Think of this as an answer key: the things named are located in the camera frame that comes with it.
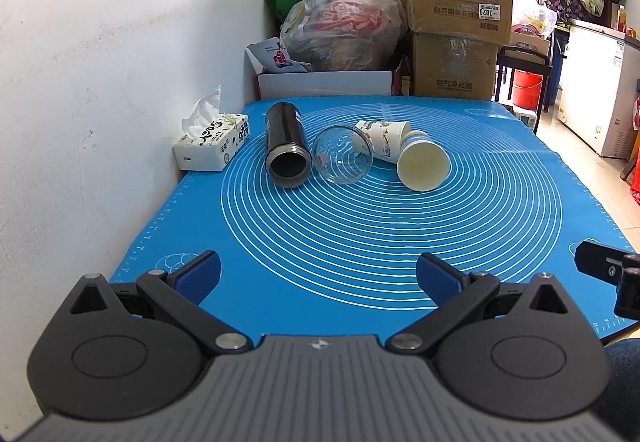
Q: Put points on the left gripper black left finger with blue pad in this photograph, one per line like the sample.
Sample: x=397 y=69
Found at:
x=176 y=298

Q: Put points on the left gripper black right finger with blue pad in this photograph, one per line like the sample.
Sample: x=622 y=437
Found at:
x=460 y=299

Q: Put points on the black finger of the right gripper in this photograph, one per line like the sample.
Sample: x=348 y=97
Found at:
x=615 y=267

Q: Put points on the blue and white paper cup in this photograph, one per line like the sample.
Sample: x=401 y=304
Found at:
x=422 y=164

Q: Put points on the white patterned paper cup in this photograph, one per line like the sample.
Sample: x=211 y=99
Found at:
x=385 y=137

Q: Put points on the clear glass cup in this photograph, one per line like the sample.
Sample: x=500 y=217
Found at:
x=342 y=154

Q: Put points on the blue silicone baking mat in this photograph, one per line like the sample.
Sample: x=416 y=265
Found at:
x=328 y=259

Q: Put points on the white tissue pack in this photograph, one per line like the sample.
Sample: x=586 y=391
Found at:
x=210 y=138

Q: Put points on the black thermos bottle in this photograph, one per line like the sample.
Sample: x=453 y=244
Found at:
x=288 y=160

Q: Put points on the white chest freezer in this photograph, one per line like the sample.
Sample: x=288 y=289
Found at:
x=599 y=83

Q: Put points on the red plastic bucket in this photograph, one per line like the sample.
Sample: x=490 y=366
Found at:
x=526 y=89

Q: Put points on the white cardboard box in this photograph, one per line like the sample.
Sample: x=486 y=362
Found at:
x=367 y=82

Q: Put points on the lower brown cardboard box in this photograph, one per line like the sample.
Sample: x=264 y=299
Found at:
x=451 y=67

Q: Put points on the white printed pamphlet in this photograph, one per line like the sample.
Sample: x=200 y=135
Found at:
x=274 y=57

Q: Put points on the clear plastic bag red contents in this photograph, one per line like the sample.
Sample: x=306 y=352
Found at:
x=339 y=35

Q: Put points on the black metal chair frame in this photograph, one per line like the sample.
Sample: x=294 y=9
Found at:
x=524 y=60

